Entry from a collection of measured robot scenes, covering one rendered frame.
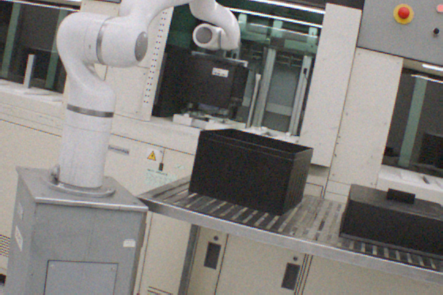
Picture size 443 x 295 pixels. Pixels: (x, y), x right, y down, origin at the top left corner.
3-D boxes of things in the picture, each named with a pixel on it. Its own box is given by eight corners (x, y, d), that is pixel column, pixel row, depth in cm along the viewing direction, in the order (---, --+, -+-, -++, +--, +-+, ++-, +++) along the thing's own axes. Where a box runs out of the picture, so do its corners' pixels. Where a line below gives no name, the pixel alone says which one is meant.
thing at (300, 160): (221, 179, 184) (231, 127, 182) (302, 202, 175) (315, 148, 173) (186, 190, 158) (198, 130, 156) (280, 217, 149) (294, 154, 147)
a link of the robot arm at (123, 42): (77, 69, 133) (134, 81, 128) (70, 26, 125) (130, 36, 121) (165, -14, 169) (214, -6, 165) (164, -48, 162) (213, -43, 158)
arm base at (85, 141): (49, 193, 123) (62, 113, 121) (35, 171, 139) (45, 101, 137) (125, 200, 132) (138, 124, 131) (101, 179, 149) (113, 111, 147)
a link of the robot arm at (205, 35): (226, 28, 208) (202, 27, 210) (219, 24, 195) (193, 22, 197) (225, 51, 208) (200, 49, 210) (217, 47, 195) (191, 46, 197)
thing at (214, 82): (170, 107, 222) (187, 28, 220) (187, 109, 242) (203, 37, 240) (229, 120, 216) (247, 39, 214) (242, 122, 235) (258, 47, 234)
